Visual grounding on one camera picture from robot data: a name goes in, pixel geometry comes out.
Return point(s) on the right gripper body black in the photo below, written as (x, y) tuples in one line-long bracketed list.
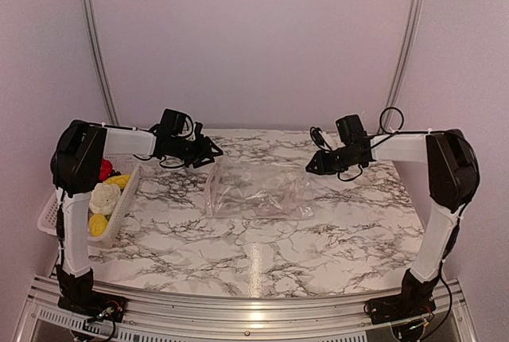
[(338, 164)]

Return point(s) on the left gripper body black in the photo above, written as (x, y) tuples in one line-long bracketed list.
[(194, 153)]

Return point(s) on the clear zip top bag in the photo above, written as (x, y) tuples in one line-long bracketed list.
[(258, 192)]

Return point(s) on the yellow fake lemon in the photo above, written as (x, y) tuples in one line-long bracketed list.
[(120, 180)]

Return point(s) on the red fake pepper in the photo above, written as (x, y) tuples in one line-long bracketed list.
[(106, 169)]

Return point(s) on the white fake cauliflower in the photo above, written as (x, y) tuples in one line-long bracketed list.
[(104, 199)]

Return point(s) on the purple fake grape bunch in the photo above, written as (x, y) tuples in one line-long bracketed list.
[(114, 174)]

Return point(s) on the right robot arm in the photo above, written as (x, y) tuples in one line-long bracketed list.
[(453, 179)]

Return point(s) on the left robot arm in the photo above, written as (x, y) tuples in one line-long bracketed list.
[(76, 166)]

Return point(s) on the white perforated plastic basket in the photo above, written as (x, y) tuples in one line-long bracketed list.
[(125, 165)]

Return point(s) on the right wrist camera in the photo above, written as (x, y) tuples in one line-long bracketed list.
[(316, 134)]

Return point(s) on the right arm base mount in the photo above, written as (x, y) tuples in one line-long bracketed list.
[(396, 308)]

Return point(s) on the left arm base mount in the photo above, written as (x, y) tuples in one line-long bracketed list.
[(101, 306)]

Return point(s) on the right aluminium frame post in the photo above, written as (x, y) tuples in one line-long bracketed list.
[(409, 35)]

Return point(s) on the aluminium frame post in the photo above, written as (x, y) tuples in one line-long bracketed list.
[(97, 60), (409, 35)]

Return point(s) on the left aluminium frame post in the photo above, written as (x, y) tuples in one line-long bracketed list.
[(97, 60)]

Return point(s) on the front aluminium frame rail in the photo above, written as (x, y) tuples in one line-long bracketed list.
[(159, 316)]

